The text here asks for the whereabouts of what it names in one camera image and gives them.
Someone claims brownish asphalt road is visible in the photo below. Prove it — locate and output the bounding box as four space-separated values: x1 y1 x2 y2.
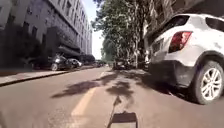
0 66 224 128

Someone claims white suv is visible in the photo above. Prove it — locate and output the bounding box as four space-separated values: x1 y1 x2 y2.
143 13 224 106

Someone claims brown building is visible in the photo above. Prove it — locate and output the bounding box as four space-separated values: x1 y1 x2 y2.
146 0 224 34

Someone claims grey office building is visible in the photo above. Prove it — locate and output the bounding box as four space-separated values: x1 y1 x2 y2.
0 0 94 69

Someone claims pale car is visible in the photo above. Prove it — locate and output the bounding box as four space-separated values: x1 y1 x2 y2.
68 58 83 69

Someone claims row of trees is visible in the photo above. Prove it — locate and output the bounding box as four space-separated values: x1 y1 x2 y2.
91 0 158 69

